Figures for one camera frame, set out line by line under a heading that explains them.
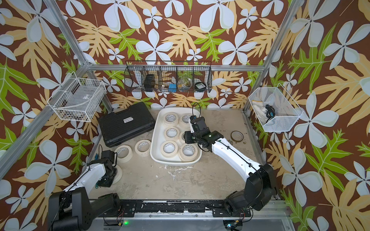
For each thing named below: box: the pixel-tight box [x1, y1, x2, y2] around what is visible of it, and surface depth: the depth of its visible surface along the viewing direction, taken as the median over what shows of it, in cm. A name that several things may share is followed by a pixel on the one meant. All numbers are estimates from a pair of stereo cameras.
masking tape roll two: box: [134, 139, 152, 157], surface depth 98 cm
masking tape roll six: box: [178, 143, 199, 163], surface depth 90 cm
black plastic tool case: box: [98, 102, 156, 148], surface depth 104 cm
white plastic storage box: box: [149, 107, 203, 167], surface depth 99 cm
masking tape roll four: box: [159, 140, 179, 158], surface depth 97 cm
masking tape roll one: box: [114, 144, 133, 164], surface depth 93 cm
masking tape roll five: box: [162, 111, 179, 126], surface depth 110 cm
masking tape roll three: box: [111, 164, 123, 185], surface depth 85 cm
